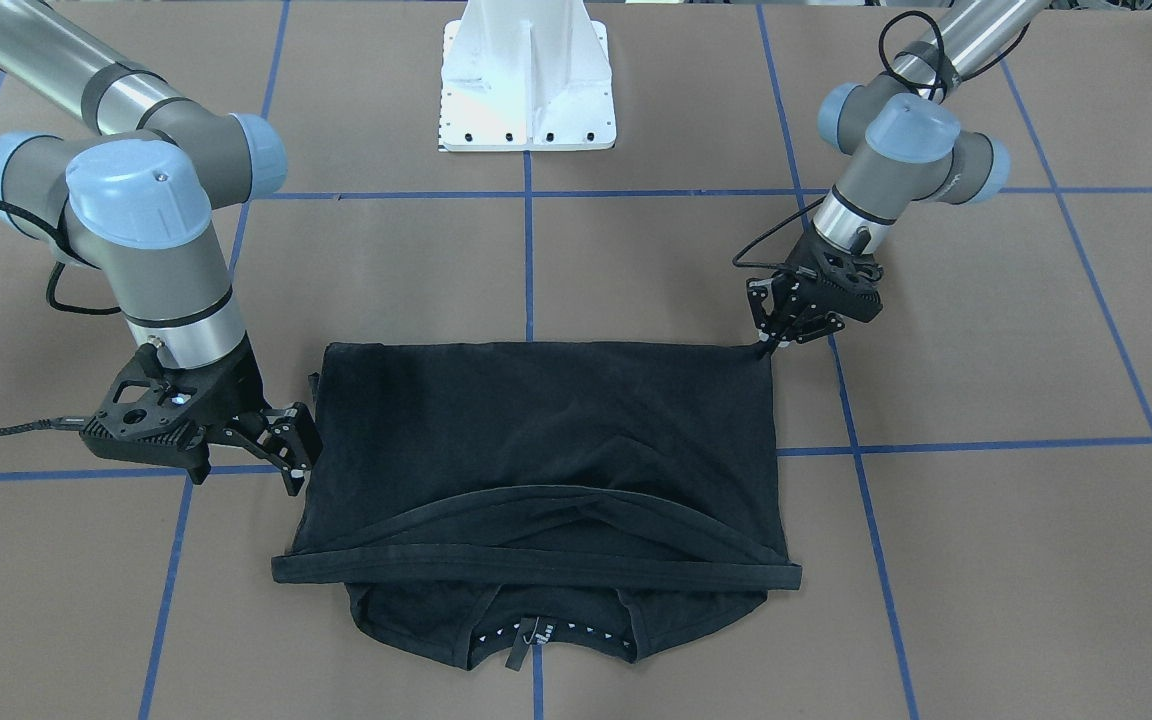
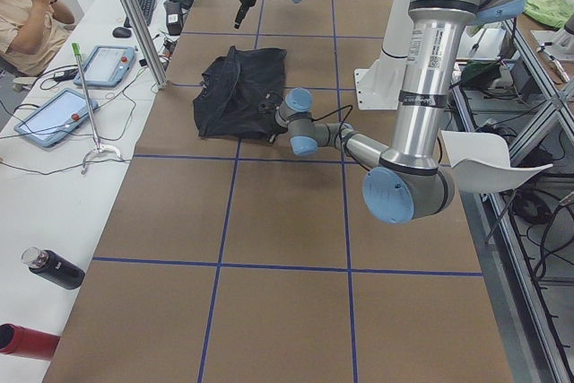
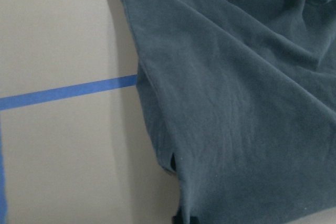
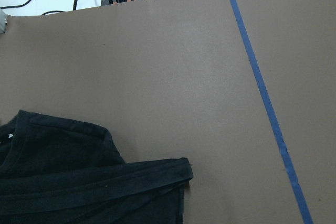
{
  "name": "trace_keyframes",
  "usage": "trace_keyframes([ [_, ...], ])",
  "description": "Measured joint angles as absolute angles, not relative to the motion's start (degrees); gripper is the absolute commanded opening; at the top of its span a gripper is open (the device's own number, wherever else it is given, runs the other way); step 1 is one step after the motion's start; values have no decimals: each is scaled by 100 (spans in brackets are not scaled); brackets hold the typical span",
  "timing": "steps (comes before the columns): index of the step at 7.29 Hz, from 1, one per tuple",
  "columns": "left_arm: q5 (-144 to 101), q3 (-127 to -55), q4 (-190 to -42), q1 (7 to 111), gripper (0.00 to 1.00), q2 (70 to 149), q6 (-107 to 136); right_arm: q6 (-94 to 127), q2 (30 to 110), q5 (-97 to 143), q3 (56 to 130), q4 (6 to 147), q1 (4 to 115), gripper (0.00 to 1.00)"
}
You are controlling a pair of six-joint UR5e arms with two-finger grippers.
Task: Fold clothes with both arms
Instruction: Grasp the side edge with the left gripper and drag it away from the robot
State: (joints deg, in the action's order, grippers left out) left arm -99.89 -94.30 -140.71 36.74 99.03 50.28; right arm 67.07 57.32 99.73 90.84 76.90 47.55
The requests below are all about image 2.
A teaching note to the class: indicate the black graphic t-shirt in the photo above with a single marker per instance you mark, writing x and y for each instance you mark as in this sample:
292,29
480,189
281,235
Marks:
241,92

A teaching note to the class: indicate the black box with label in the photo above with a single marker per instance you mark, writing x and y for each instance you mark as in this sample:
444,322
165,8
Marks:
174,18

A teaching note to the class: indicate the black keyboard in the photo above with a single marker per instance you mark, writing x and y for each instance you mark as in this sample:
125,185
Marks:
142,4

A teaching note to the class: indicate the black computer mouse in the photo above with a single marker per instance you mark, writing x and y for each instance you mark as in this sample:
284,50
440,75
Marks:
121,33

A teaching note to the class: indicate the far teach pendant tablet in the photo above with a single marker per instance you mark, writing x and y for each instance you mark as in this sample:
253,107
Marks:
106,66

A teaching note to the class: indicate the teach pendant tablet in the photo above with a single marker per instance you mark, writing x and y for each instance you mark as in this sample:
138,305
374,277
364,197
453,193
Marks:
106,66
54,120

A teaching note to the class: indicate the seated person beige shirt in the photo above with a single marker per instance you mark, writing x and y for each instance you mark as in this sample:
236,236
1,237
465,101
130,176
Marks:
32,33

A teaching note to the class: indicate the near teach pendant tablet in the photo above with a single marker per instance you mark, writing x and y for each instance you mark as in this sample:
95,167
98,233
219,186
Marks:
54,120

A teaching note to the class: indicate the black water bottle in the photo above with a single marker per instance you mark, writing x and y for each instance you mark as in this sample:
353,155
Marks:
52,267

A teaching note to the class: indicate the red cylinder bottle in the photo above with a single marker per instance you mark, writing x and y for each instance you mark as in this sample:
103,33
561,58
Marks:
28,343

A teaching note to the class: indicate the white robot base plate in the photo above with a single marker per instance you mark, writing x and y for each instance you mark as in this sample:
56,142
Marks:
378,87

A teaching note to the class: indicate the aluminium frame post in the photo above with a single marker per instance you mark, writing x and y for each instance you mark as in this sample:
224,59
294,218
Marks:
146,44

